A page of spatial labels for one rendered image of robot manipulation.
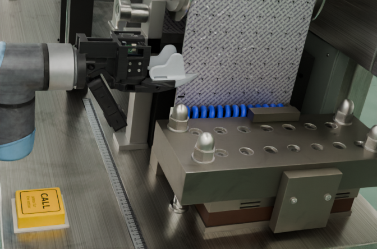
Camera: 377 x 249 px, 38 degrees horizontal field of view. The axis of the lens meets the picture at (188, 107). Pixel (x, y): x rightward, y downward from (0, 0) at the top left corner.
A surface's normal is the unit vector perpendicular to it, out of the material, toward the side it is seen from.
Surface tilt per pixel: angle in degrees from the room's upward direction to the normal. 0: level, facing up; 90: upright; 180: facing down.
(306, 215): 90
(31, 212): 0
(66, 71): 75
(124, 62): 90
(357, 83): 90
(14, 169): 0
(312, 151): 0
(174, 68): 90
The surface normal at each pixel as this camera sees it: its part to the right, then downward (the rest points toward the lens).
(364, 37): -0.94, 0.02
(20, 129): 0.61, 0.43
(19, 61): 0.35, -0.10
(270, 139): 0.14, -0.88
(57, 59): 0.33, -0.32
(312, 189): 0.33, 0.47
